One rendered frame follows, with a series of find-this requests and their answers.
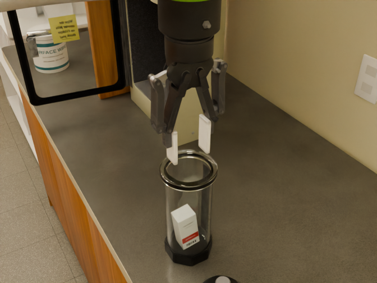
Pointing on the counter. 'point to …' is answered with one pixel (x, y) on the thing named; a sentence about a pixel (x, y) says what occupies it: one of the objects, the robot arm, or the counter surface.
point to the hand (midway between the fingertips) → (188, 141)
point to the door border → (76, 91)
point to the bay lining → (145, 39)
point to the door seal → (75, 94)
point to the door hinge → (125, 42)
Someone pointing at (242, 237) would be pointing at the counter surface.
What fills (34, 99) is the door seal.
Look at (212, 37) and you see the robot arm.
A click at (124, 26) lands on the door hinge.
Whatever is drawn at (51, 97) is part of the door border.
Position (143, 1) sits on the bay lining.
